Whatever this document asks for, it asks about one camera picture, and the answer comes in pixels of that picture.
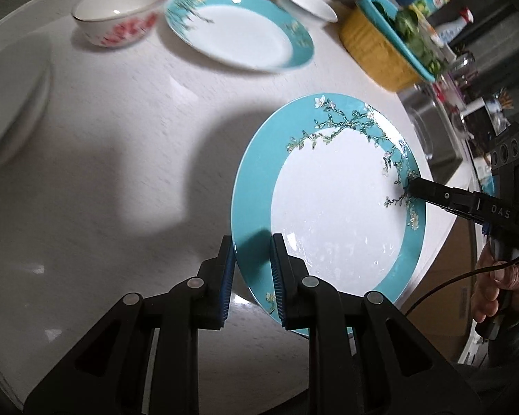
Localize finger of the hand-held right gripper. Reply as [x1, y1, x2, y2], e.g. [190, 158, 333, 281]
[408, 177, 477, 222]

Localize yellow ribbed basket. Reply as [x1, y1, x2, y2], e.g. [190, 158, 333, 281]
[339, 6, 425, 93]

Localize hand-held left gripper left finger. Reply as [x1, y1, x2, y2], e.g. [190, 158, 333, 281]
[24, 236, 237, 415]

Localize large teal floral plate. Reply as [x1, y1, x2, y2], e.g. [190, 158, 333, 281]
[230, 93, 427, 338]

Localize glass jar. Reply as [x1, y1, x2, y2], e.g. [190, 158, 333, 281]
[447, 52, 476, 89]

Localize cardboard box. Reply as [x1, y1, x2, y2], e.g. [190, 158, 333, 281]
[409, 220, 487, 357]

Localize white plate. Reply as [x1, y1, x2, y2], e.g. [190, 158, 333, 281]
[0, 37, 53, 169]

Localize green leafy vegetables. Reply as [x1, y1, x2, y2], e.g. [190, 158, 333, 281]
[374, 2, 448, 74]

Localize white spray bottle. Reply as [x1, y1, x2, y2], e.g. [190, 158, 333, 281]
[432, 8, 475, 46]

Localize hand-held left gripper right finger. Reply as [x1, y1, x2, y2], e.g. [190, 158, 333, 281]
[270, 233, 481, 415]

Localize person's right hand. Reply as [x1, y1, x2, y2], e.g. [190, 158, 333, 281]
[471, 248, 519, 325]

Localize small teal floral plate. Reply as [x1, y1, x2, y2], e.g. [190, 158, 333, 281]
[163, 0, 315, 73]

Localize plain white bowl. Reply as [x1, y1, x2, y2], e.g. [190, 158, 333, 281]
[276, 0, 339, 24]

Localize black cable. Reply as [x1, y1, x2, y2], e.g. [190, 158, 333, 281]
[403, 259, 519, 317]

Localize white bowl with red flowers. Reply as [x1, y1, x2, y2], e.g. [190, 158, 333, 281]
[72, 0, 172, 48]

